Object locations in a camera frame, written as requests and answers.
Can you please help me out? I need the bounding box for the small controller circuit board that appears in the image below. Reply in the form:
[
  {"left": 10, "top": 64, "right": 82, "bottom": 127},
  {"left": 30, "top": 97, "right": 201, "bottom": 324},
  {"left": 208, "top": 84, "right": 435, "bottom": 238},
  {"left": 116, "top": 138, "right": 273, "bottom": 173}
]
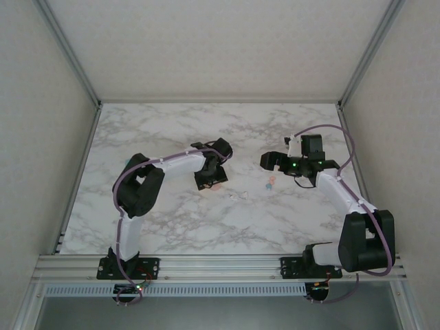
[
  {"left": 307, "top": 281, "right": 331, "bottom": 300},
  {"left": 112, "top": 283, "right": 144, "bottom": 297}
]

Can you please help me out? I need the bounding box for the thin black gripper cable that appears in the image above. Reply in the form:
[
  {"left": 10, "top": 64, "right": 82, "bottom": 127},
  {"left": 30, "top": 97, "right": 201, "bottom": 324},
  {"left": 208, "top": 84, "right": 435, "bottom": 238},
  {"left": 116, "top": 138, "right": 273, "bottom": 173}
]
[{"left": 294, "top": 175, "right": 316, "bottom": 189}]

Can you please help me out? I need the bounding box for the aluminium table side rail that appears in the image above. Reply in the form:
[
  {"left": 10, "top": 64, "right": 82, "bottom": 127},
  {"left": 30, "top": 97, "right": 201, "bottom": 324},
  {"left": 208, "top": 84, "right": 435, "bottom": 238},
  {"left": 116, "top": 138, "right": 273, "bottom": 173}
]
[
  {"left": 338, "top": 102, "right": 406, "bottom": 257},
  {"left": 51, "top": 102, "right": 103, "bottom": 256}
]

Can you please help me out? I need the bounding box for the dark table end rail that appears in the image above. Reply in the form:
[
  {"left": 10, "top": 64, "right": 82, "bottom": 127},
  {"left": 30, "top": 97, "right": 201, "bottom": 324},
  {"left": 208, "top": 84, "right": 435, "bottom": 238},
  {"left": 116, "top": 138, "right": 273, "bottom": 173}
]
[{"left": 98, "top": 98, "right": 341, "bottom": 105}]

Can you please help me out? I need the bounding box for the aluminium table base rail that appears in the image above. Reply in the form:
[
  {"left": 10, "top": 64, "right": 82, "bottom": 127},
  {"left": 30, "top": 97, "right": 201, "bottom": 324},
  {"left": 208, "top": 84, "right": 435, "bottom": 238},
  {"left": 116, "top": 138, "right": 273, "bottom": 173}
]
[{"left": 34, "top": 253, "right": 408, "bottom": 285}]

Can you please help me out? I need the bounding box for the white slotted cable duct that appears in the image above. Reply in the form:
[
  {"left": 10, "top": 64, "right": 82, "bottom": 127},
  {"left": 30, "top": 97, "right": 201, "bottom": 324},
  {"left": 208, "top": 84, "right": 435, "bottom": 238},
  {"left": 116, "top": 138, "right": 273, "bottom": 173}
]
[{"left": 44, "top": 283, "right": 307, "bottom": 298}]

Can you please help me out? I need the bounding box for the aluminium corner post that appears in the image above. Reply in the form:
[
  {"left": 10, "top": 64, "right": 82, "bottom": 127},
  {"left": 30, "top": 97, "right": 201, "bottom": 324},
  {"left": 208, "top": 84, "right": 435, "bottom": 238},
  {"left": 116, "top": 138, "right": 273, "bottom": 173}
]
[
  {"left": 338, "top": 0, "right": 407, "bottom": 108},
  {"left": 36, "top": 0, "right": 103, "bottom": 107}
]

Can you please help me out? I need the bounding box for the aluminium frame leg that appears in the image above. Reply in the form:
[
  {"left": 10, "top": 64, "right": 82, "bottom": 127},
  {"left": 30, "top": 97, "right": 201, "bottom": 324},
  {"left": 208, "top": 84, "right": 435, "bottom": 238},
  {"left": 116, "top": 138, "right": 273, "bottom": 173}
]
[
  {"left": 391, "top": 281, "right": 422, "bottom": 330},
  {"left": 13, "top": 283, "right": 47, "bottom": 330}
]

